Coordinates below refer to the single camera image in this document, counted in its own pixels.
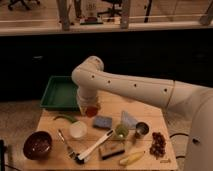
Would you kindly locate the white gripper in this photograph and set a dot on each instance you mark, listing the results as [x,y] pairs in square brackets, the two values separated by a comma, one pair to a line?
[86,97]

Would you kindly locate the red apple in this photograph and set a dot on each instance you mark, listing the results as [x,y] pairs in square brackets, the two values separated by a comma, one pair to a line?
[91,111]

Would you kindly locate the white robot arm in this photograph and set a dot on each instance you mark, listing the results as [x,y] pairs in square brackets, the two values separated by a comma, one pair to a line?
[173,96]

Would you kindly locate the white paper cup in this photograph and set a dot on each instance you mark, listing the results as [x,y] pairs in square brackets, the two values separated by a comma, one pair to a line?
[78,130]

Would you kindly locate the green plastic cup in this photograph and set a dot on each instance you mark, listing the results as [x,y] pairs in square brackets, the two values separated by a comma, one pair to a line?
[121,132]

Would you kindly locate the metal cup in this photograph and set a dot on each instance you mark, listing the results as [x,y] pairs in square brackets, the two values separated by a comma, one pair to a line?
[141,130]

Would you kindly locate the green chili pepper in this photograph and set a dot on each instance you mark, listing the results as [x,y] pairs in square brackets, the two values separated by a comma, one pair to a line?
[69,118]

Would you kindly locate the blue sponge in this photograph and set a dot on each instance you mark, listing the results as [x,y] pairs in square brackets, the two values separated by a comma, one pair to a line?
[102,122]

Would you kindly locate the green plastic tray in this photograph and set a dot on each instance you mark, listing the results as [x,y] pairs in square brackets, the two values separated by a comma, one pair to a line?
[60,94]

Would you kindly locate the grey folded cloth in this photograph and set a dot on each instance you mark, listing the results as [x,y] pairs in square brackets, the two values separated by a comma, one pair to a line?
[128,120]

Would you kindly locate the metal fork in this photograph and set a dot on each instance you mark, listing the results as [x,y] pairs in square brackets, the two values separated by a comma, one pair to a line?
[70,151]

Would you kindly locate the brown scrub sponge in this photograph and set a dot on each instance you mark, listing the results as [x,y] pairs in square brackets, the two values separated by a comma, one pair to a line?
[111,149]

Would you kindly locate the dark purple bowl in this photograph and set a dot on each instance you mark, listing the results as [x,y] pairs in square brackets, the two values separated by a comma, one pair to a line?
[38,146]

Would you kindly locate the yellow banana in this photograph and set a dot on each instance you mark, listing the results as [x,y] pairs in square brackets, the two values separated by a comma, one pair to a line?
[130,159]

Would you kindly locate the dark grape bunch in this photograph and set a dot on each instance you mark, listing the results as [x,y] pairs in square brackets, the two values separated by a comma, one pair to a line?
[158,145]

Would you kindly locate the white handled brush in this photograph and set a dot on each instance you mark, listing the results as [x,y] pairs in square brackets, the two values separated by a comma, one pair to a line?
[81,158]

